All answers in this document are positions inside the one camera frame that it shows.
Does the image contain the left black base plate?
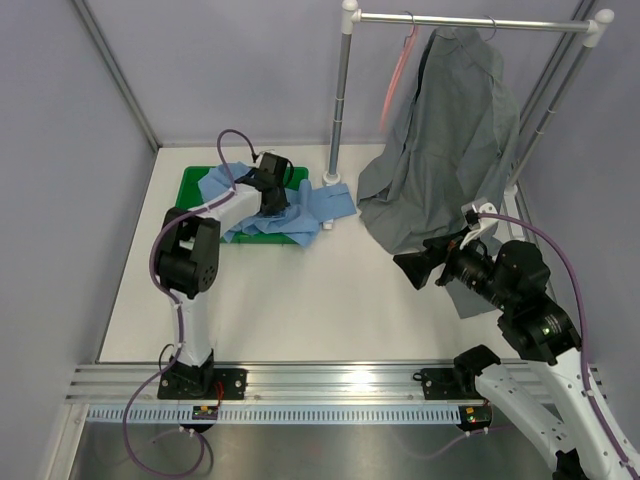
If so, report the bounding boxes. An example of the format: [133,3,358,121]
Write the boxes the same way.
[157,367,248,401]

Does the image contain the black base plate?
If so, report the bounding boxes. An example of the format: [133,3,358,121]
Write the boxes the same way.
[412,367,487,402]
[157,367,248,401]

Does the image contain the green plastic tray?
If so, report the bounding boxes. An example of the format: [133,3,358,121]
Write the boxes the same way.
[175,166,309,245]

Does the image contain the aluminium mounting rail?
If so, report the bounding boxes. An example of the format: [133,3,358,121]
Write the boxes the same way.
[63,361,601,405]

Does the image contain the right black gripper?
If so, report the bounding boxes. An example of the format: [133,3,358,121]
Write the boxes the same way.
[393,224,515,311]

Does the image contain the pink clothes hanger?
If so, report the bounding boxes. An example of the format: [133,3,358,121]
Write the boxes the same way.
[379,12,419,132]

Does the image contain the grey shirt metal hanger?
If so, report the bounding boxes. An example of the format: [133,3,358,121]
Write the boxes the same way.
[483,15,497,42]

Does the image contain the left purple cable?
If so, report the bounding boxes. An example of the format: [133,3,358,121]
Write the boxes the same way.
[120,129,261,476]

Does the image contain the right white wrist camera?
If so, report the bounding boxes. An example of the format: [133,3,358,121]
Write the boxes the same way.
[459,198,498,249]

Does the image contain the white slotted cable duct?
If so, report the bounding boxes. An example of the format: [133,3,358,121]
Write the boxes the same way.
[87,403,493,425]

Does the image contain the purple cable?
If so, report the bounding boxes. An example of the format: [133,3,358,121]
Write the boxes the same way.
[474,211,631,466]
[120,129,261,476]

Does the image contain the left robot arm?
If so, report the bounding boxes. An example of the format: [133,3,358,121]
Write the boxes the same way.
[150,153,294,402]

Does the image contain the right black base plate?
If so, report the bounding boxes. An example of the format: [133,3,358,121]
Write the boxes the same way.
[412,367,487,402]

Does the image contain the light blue shirt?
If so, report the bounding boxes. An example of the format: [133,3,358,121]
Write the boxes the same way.
[198,162,356,247]

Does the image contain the white metal clothes rack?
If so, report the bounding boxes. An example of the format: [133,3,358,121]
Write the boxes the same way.
[322,1,615,213]

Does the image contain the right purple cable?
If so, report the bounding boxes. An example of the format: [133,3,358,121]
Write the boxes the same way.
[474,211,631,466]

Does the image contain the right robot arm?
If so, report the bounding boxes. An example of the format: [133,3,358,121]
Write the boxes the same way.
[394,237,639,479]

